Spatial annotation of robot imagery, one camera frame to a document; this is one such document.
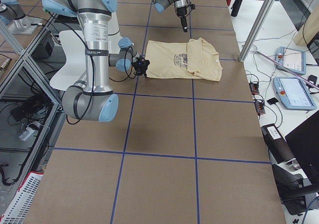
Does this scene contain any near blue teach pendant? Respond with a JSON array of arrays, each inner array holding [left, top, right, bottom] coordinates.
[[273, 77, 317, 110]]

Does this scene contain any black label printer box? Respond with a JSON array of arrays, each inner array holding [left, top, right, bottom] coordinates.
[[261, 124, 296, 164]]

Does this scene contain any reacher grabber tool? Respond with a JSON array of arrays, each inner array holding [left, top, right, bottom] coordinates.
[[254, 50, 319, 90]]

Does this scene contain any white perforated basket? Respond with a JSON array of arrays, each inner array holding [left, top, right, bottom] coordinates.
[[0, 171, 43, 224]]

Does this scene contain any far blue teach pendant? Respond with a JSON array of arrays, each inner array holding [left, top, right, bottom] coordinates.
[[275, 46, 306, 75]]

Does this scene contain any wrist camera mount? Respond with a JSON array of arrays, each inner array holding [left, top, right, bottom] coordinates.
[[187, 3, 195, 12], [132, 56, 150, 77]]

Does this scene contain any blue teach pendant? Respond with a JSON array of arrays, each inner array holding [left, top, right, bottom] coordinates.
[[275, 46, 306, 75], [273, 77, 317, 110]]

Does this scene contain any aluminium frame post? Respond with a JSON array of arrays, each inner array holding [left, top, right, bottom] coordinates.
[[238, 0, 275, 63]]

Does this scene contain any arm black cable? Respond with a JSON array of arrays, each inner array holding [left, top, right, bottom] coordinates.
[[64, 21, 140, 125]]

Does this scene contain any black monitor stand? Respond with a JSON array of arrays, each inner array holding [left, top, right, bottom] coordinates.
[[272, 112, 319, 215]]

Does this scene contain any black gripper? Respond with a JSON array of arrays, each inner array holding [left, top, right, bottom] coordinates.
[[175, 0, 187, 32]]

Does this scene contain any black water bottle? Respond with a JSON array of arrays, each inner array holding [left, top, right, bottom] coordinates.
[[230, 0, 243, 17]]

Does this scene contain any orange circuit board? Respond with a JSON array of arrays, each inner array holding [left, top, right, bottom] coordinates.
[[249, 82, 260, 95]]

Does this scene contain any cream long-sleeve printed shirt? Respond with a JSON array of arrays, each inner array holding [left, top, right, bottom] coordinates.
[[146, 37, 222, 81]]

